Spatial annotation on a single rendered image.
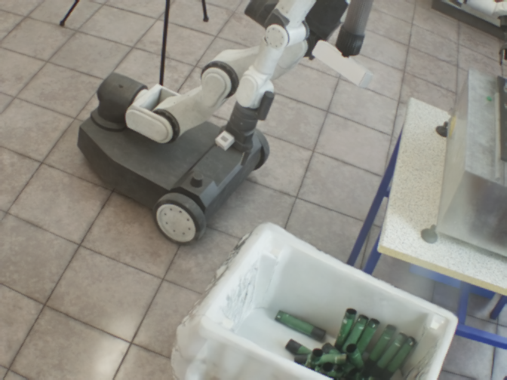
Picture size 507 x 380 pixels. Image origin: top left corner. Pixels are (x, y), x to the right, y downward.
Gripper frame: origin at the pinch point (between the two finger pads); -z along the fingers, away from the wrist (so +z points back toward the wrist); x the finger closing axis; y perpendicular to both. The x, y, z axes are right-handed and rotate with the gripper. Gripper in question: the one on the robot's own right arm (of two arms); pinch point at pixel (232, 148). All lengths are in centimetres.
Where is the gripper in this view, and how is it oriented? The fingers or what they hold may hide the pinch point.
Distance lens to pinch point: 272.5
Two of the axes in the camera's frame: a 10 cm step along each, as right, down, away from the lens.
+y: 6.2, -3.6, 7.0
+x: 7.3, 5.9, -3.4
